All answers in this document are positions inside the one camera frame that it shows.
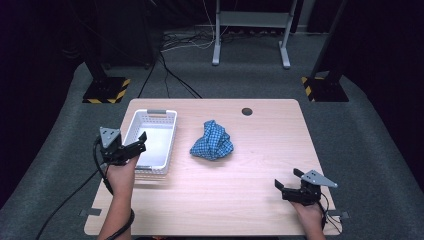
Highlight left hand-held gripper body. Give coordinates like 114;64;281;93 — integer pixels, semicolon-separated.
98;126;132;167

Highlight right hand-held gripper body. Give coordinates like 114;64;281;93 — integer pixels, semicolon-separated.
281;169;339;206

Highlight white perforated plastic basket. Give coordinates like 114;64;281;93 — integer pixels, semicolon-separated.
122;108;178;176

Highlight blue checkered cloth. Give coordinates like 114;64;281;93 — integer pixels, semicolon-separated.
189;119;235;162

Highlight person's right hand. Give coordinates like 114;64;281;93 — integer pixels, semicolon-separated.
291;200;325;228

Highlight person's left hand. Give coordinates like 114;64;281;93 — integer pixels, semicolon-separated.
105;154;140;198

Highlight grey table edge tab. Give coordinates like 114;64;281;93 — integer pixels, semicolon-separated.
79;207;103;218
328;210;350;220

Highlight black stand with striped base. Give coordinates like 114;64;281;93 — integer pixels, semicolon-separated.
81;0;132;105
300;0;350;103

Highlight white metal stand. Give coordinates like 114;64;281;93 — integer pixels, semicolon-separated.
211;0;300;70

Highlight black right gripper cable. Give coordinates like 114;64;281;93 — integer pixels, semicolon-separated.
317;192;344;235

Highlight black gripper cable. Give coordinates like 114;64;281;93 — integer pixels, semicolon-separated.
317;192;344;235
34;137;136;240

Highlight black floor cables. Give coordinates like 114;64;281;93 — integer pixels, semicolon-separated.
136;29;218;100

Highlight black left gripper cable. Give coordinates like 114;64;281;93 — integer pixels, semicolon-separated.
34;137;136;240

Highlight white floor cables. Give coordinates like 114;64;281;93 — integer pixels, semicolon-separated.
162;0;231;53

